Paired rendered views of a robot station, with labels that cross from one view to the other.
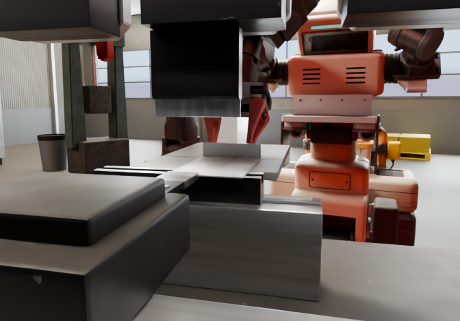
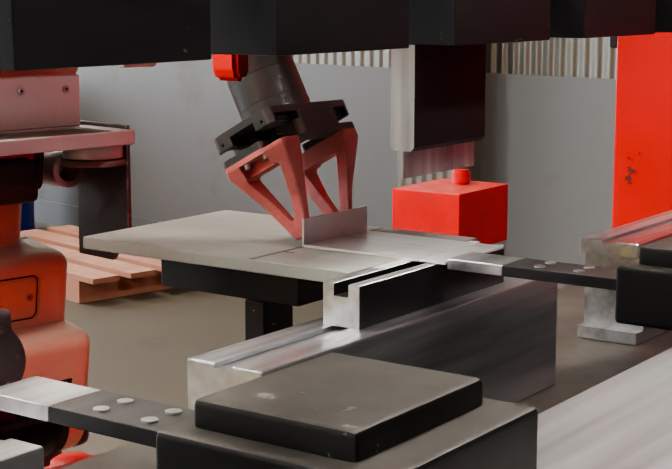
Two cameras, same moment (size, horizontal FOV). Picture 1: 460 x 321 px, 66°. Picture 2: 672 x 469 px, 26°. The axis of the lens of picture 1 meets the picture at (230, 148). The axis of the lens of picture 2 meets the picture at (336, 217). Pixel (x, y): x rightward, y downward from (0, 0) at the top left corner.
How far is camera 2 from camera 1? 106 cm
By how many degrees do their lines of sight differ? 66
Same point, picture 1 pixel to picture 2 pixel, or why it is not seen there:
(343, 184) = (24, 304)
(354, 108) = (46, 110)
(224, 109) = (461, 157)
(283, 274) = (535, 363)
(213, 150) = (316, 231)
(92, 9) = (402, 19)
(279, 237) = (533, 314)
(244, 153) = (350, 227)
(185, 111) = (429, 165)
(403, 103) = not seen: outside the picture
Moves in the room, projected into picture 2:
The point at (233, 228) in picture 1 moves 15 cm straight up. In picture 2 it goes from (503, 320) to (506, 124)
